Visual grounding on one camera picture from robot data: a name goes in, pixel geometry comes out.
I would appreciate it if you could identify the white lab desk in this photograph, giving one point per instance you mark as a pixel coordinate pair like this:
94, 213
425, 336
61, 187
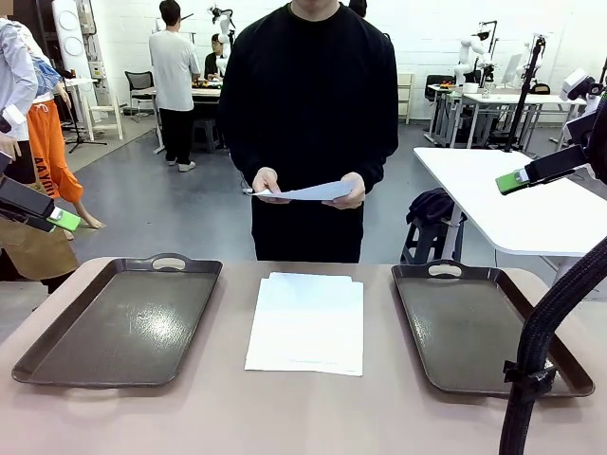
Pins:
498, 98

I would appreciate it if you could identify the white lab robot arm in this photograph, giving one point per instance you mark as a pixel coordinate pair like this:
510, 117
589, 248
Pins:
467, 52

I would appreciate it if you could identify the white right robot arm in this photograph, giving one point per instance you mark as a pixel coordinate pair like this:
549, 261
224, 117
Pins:
578, 129

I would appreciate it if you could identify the person's right hand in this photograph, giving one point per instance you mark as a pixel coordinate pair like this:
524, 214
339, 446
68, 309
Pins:
264, 182

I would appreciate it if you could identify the brown plastic serving tray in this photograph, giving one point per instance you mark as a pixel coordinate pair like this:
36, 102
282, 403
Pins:
118, 332
460, 332

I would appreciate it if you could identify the white table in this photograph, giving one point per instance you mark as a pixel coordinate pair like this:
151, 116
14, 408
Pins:
498, 199

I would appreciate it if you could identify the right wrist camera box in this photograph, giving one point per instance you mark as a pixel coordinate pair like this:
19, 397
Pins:
574, 85

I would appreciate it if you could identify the black garment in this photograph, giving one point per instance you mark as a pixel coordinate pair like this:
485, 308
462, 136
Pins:
431, 206

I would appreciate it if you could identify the person's left forearm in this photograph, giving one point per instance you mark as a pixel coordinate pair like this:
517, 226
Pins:
377, 161

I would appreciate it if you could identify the person's left hand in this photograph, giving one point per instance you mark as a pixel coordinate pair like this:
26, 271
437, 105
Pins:
356, 192

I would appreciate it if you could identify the black step stool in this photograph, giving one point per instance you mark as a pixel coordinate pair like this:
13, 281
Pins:
422, 242

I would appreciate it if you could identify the white standing air conditioner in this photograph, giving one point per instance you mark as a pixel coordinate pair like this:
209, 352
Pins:
71, 47

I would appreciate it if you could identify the person in black sweater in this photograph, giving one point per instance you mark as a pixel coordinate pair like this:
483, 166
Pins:
308, 95

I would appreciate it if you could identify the white A4 paper stack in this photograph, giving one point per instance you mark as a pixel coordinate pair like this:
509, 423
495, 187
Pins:
303, 327

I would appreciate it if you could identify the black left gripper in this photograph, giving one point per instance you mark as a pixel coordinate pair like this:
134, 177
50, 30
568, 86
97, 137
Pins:
21, 199

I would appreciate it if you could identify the mannequin with orange trousers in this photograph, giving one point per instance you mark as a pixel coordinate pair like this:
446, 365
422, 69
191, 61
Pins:
47, 142

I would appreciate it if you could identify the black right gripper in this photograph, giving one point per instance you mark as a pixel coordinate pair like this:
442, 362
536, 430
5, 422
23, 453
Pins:
571, 160

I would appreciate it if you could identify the man in white T-shirt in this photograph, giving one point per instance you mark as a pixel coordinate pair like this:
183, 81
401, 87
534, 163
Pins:
173, 61

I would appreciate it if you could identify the person's right forearm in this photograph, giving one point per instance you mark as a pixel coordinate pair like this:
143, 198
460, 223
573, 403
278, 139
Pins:
246, 156

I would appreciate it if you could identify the black stand pole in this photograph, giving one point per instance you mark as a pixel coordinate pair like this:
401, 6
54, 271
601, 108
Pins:
524, 95

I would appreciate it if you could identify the black office chair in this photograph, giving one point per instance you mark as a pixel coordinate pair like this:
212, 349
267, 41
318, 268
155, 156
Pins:
140, 83

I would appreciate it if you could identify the white A4 paper sheet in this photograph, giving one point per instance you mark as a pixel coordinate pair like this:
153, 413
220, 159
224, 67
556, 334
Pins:
313, 192

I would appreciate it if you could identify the mannequin with brown apron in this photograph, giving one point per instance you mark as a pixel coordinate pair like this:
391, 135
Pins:
28, 251

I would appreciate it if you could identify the seated person in black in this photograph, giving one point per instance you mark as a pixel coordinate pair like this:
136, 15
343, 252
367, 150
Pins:
214, 61

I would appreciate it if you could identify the small black stool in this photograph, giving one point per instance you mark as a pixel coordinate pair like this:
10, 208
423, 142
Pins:
206, 135

